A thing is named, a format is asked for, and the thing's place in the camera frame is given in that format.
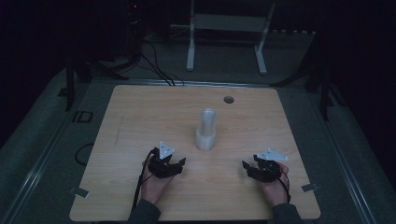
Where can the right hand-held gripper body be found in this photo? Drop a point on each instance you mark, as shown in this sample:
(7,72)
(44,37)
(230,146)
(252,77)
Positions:
(268,169)

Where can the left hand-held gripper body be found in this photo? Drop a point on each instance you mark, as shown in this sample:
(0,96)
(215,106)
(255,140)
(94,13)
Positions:
(162,166)

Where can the stack of clear plastic cups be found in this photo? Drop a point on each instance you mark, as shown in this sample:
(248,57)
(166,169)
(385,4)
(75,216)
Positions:
(206,133)

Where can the person's right hand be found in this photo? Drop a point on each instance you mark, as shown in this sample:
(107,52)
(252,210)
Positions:
(274,191)

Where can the person's left hand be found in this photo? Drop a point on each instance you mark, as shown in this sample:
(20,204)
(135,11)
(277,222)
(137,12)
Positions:
(154,188)

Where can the grey tape piece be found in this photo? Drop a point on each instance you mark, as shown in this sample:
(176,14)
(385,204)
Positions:
(79,192)
(309,187)

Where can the black metal stand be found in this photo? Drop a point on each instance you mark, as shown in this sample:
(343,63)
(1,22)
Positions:
(71,81)
(323,90)

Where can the white power strip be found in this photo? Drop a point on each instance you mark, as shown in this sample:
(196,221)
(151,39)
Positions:
(294,32)

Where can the dark computer tower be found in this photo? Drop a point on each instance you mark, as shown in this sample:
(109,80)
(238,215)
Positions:
(132,28)

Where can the white metal stand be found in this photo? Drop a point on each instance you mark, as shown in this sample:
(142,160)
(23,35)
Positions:
(227,23)

